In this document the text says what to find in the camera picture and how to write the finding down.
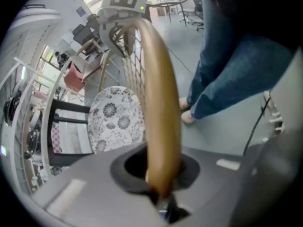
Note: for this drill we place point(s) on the white desk with black legs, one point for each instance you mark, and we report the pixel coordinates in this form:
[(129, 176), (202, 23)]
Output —
[(165, 3)]

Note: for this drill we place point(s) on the person's black shirt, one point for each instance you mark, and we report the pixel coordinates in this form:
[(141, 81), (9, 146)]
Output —
[(260, 8)]

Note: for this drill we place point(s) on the person's right beige shoe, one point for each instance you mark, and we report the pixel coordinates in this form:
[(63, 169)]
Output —
[(184, 104)]

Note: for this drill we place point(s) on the person's left beige shoe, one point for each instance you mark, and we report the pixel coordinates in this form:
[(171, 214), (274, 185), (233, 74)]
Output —
[(188, 117)]

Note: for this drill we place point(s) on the person's beige shoe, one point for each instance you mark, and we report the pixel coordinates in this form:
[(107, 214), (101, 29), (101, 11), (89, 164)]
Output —
[(184, 104), (188, 117)]

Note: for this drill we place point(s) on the black frame chair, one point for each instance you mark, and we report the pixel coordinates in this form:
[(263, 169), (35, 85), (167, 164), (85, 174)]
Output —
[(49, 126)]

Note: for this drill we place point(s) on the white curved display shelf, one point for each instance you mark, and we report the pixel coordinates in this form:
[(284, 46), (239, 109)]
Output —
[(14, 136)]

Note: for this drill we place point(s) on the floral round seat cushion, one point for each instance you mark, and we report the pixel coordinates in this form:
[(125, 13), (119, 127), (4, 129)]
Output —
[(113, 119)]

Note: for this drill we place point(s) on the blue wall poster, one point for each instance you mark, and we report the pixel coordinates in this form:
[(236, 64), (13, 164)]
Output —
[(80, 11)]

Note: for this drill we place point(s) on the black office chair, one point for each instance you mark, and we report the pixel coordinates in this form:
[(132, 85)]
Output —
[(197, 8), (82, 34)]

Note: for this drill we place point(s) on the pink armchair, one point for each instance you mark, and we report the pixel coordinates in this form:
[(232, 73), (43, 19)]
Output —
[(73, 79)]

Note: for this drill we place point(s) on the person's blue jeans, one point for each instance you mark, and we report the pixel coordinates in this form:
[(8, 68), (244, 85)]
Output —
[(236, 79)]

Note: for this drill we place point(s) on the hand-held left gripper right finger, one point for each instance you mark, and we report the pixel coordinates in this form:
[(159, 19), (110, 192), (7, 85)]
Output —
[(225, 193)]

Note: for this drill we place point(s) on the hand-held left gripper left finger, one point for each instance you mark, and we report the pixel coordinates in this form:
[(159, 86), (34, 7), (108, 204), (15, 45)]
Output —
[(90, 197)]

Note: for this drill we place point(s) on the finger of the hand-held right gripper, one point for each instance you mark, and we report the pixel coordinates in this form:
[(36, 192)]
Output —
[(105, 35)]

